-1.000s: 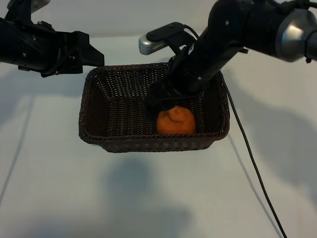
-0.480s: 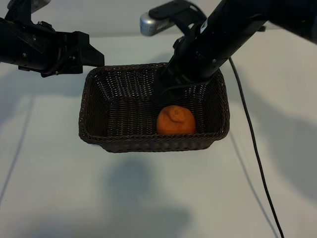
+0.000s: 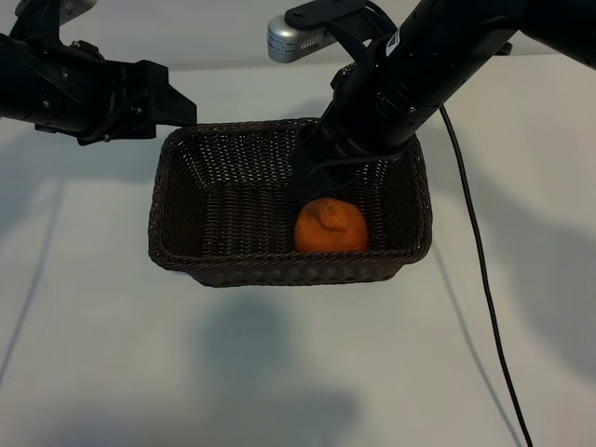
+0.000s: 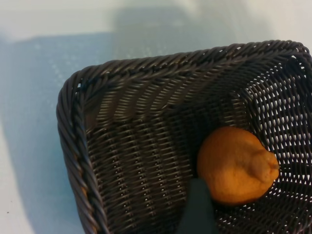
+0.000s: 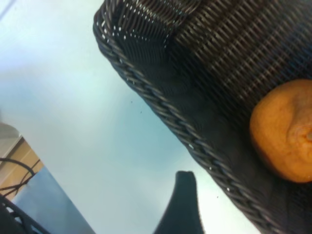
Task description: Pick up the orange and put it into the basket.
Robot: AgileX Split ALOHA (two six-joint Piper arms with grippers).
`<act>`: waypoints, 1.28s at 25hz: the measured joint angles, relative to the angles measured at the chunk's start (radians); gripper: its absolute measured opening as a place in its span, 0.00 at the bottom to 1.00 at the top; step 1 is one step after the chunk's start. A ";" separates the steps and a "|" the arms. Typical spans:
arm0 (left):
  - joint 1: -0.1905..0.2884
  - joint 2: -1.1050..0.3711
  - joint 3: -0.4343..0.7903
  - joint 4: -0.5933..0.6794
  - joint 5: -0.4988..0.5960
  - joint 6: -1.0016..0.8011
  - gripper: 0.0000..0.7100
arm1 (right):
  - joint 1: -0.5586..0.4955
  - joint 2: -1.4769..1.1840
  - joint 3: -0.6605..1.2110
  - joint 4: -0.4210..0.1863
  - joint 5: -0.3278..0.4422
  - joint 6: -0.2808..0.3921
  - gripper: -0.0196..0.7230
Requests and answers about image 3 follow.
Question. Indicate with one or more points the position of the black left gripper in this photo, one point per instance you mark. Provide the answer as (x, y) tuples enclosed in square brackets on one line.
[(84, 98)]

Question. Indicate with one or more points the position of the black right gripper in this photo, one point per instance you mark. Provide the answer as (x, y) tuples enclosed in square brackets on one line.
[(372, 130)]

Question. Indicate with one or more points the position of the orange fruit with knob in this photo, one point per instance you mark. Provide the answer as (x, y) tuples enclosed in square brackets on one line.
[(326, 230)]

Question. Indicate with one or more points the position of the dark brown wicker basket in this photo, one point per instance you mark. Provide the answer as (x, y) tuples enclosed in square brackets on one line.
[(242, 223)]

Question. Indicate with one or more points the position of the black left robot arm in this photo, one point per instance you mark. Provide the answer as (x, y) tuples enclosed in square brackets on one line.
[(18, 79)]

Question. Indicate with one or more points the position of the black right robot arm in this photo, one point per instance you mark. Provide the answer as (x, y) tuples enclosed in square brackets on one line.
[(465, 42)]

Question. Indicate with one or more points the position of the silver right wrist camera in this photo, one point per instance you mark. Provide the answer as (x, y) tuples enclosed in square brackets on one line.
[(291, 42)]

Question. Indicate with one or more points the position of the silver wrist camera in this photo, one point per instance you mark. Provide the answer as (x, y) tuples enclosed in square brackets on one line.
[(291, 42), (77, 4)]

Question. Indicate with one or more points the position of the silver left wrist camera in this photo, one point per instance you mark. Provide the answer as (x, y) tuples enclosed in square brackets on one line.
[(77, 4)]

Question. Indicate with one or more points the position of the black left camera mount bracket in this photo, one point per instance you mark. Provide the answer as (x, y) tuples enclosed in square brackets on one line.
[(37, 21)]

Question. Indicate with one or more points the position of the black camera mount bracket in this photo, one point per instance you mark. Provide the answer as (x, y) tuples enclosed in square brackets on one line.
[(37, 21), (340, 18)]

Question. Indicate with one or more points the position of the black right camera mount bracket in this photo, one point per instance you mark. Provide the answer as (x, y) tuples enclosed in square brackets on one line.
[(340, 18)]

